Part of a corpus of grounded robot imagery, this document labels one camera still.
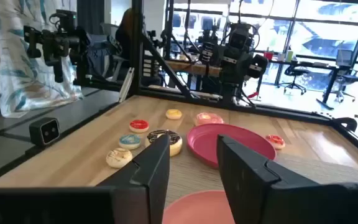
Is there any black office chair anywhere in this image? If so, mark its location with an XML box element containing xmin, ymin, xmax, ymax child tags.
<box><xmin>331</xmin><ymin>67</ymin><xmax>358</xmax><ymax>103</ymax></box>
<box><xmin>283</xmin><ymin>63</ymin><xmax>311</xmax><ymax>96</ymax></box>

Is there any small red donut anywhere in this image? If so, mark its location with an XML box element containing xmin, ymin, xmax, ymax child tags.
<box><xmin>129</xmin><ymin>119</ymin><xmax>150</xmax><ymax>134</ymax></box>

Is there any small yellow donut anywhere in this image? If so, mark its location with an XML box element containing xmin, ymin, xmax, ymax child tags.
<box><xmin>165</xmin><ymin>108</ymin><xmax>183</xmax><ymax>121</ymax></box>

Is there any large pink donut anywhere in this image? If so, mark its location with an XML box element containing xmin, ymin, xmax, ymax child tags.
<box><xmin>193</xmin><ymin>112</ymin><xmax>225</xmax><ymax>127</ymax></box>

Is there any black office desk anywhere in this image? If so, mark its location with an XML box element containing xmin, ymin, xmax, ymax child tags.
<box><xmin>267</xmin><ymin>58</ymin><xmax>354</xmax><ymax>111</ymax></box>

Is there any small white sprinkled donut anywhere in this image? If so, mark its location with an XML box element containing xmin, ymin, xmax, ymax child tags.
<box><xmin>105</xmin><ymin>147</ymin><xmax>134</xmax><ymax>169</ymax></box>

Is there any small orange-red donut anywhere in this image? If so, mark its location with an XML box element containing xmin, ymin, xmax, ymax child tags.
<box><xmin>265</xmin><ymin>134</ymin><xmax>286</xmax><ymax>150</ymax></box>

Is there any small blue donut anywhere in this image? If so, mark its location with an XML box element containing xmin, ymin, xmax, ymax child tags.
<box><xmin>118</xmin><ymin>134</ymin><xmax>142</xmax><ymax>151</ymax></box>

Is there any white flat bar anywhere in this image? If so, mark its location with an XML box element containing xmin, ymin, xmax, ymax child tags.
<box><xmin>118</xmin><ymin>67</ymin><xmax>135</xmax><ymax>103</ymax></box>

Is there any person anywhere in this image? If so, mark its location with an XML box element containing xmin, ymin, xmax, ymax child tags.
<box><xmin>114</xmin><ymin>7</ymin><xmax>136</xmax><ymax>62</ymax></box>

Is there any salmon pink plate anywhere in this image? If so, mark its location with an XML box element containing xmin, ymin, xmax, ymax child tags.
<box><xmin>162</xmin><ymin>190</ymin><xmax>236</xmax><ymax>224</ymax></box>

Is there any black aluminium table frame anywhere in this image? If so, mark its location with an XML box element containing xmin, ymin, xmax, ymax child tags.
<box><xmin>0</xmin><ymin>0</ymin><xmax>358</xmax><ymax>189</ymax></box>

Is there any grey placemat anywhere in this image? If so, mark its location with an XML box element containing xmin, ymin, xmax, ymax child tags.
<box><xmin>165</xmin><ymin>149</ymin><xmax>358</xmax><ymax>208</ymax></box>

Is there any large chocolate donut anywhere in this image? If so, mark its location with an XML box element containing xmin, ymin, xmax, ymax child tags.
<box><xmin>144</xmin><ymin>129</ymin><xmax>183</xmax><ymax>157</ymax></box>

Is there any black cube camera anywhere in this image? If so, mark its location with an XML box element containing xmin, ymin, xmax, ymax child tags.
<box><xmin>29</xmin><ymin>116</ymin><xmax>61</xmax><ymax>147</ymax></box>

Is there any wooden background table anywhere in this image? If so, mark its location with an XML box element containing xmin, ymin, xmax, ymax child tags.
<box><xmin>165</xmin><ymin>60</ymin><xmax>222</xmax><ymax>77</ymax></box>

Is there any computer monitor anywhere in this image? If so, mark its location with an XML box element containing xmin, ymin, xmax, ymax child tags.
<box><xmin>336</xmin><ymin>49</ymin><xmax>354</xmax><ymax>67</ymax></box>

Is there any magenta plate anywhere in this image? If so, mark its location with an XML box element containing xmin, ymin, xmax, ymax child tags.
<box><xmin>186</xmin><ymin>123</ymin><xmax>277</xmax><ymax>169</ymax></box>

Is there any leaf-patterned curtain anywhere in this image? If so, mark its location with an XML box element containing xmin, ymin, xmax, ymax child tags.
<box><xmin>0</xmin><ymin>0</ymin><xmax>84</xmax><ymax>118</ymax></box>

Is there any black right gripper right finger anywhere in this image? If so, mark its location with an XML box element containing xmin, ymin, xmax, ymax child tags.
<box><xmin>216</xmin><ymin>134</ymin><xmax>321</xmax><ymax>224</ymax></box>

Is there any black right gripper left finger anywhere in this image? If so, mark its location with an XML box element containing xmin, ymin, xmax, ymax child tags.
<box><xmin>97</xmin><ymin>133</ymin><xmax>171</xmax><ymax>224</ymax></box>

